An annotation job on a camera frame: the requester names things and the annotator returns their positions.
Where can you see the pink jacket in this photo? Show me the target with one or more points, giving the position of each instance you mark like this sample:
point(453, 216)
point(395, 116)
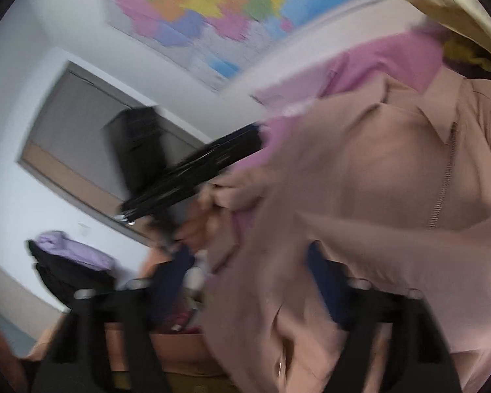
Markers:
point(372, 172)

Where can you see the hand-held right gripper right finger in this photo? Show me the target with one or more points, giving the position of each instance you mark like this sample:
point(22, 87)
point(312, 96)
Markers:
point(327, 282)

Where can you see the grey door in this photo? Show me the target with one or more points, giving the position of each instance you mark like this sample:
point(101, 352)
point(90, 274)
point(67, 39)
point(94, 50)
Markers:
point(73, 123)

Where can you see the cream cloth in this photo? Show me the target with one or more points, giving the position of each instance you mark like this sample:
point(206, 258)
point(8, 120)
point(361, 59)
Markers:
point(454, 8)

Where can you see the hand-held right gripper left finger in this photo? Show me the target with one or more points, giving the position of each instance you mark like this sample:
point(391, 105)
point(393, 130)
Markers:
point(172, 278)

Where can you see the colourful wall map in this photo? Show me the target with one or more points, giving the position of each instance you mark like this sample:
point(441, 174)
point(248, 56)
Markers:
point(196, 0)

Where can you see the pink floral bedsheet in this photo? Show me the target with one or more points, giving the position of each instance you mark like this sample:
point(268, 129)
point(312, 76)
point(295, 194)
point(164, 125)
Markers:
point(376, 61)

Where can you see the orange brown box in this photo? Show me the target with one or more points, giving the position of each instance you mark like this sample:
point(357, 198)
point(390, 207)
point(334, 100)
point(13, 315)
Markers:
point(180, 348)

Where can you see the purple cloth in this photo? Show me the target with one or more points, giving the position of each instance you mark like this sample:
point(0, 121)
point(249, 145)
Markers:
point(73, 249)

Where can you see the mustard yellow garment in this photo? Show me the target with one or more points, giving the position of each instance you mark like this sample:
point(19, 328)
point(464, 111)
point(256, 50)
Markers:
point(462, 51)

